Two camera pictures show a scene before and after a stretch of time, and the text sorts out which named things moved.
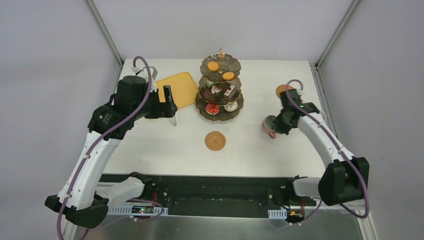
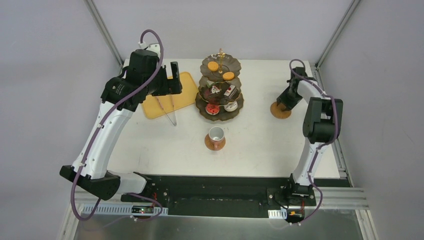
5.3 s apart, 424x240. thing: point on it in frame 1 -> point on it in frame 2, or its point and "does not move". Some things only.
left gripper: (167, 103) -> (170, 82)
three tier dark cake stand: (219, 97) does not move
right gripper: (279, 122) -> (286, 99)
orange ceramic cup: (267, 126) -> (216, 135)
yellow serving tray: (183, 90) does not move
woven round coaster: (215, 140) does not move
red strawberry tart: (212, 109) does not move
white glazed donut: (231, 106) does not move
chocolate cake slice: (215, 89) does not move
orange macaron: (212, 66) does not move
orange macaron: (228, 75) does not move
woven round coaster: (282, 88) -> (280, 111)
